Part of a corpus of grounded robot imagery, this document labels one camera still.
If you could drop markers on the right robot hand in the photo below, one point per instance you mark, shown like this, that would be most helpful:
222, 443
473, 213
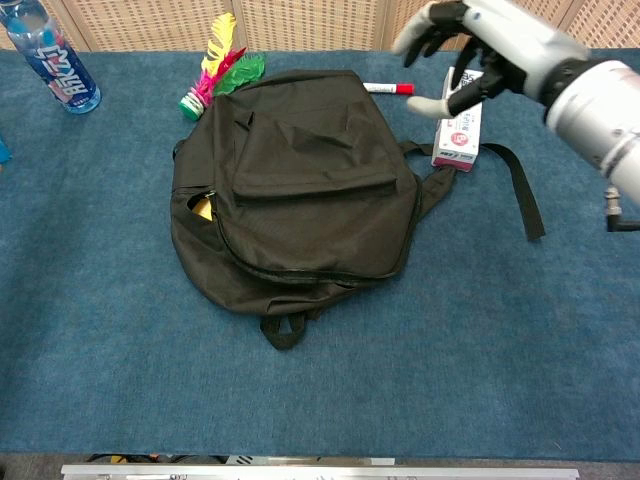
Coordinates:
520, 45

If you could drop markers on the black backpack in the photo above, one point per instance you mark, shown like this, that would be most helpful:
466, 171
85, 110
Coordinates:
310, 210

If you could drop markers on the white and yellow Lexicon book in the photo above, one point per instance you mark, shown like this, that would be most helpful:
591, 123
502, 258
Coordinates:
203, 209

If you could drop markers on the white pink toothpaste box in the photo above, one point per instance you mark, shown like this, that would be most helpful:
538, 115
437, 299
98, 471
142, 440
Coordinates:
460, 142

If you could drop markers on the white marker with red cap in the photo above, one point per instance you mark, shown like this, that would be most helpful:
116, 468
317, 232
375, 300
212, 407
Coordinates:
387, 88

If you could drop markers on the wooden lattice screen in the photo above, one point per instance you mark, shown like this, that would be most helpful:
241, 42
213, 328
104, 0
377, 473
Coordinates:
320, 25

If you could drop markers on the colourful feather shuttlecock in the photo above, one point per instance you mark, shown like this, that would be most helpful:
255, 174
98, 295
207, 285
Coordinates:
210, 85

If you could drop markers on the clear bottle with blue label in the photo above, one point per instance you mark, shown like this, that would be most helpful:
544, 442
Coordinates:
60, 70

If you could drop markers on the blue carpet table cover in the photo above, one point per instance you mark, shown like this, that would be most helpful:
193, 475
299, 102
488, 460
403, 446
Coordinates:
125, 350

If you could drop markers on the small light blue object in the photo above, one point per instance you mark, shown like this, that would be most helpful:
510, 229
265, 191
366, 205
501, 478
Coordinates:
4, 150

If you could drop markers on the aluminium frame rail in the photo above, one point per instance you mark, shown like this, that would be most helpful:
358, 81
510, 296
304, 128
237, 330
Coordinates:
320, 472

